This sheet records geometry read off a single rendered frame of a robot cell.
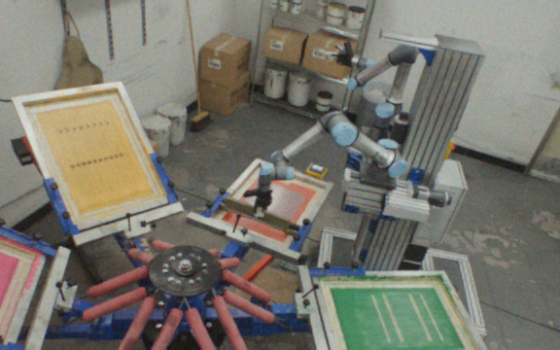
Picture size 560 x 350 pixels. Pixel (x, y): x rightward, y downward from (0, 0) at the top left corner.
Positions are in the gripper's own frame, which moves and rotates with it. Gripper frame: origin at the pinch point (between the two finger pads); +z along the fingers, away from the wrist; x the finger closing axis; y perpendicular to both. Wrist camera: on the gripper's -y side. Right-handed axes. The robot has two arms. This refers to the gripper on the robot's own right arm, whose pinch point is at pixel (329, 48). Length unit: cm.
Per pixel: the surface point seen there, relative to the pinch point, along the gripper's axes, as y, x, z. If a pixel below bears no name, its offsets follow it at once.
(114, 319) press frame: 35, -228, -29
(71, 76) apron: 43, -98, 172
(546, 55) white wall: 68, 273, -119
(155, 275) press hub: 8, -212, -44
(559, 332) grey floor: 173, 18, -232
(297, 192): 62, -81, -32
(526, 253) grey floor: 184, 103, -189
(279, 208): 59, -104, -34
